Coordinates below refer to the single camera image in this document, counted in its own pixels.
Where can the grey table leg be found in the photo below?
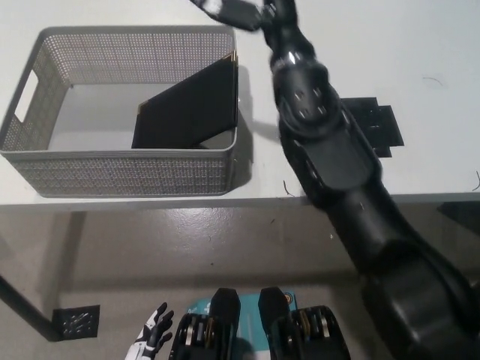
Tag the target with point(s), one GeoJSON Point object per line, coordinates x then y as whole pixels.
{"type": "Point", "coordinates": [69, 255]}

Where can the black table foot plate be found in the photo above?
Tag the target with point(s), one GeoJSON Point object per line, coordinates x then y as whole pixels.
{"type": "Point", "coordinates": [73, 322]}

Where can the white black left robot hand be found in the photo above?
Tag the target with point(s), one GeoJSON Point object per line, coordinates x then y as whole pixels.
{"type": "Point", "coordinates": [150, 337]}

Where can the black notebook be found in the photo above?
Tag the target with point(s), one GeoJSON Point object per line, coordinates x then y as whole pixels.
{"type": "Point", "coordinates": [187, 108]}

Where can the black ribbed robot body block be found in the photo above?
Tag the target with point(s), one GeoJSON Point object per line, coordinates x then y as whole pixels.
{"type": "Point", "coordinates": [311, 337]}
{"type": "Point", "coordinates": [221, 330]}

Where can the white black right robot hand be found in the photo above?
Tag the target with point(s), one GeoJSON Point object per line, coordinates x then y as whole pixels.
{"type": "Point", "coordinates": [240, 11]}

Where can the grey perforated plastic basket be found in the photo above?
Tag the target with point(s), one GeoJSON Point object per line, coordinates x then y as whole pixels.
{"type": "Point", "coordinates": [142, 170]}

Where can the black tape patch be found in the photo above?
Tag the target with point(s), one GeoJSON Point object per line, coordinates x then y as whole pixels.
{"type": "Point", "coordinates": [386, 127]}

